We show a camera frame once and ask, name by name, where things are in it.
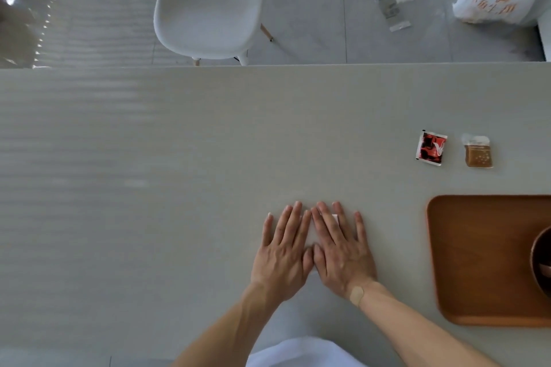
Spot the clear brown seasoning sachet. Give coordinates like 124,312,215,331
461,134,494,169

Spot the person's right forearm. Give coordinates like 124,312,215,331
356,280,503,367

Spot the person's left forearm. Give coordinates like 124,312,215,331
170,282,286,367

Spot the grey foil wrapper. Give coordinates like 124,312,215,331
379,0,402,19

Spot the brown wooden tray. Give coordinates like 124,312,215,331
426,195,551,328

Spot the red black sauce sachet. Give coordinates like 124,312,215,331
415,130,449,166

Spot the dark wooden bowl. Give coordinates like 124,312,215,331
529,226,551,299

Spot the person's right hand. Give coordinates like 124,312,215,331
310,201,378,300

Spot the person's white garment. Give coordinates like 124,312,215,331
245,337,367,367

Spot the white plastic shell chair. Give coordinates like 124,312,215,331
153,0,274,67

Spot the person's left hand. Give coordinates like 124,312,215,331
251,201,314,302

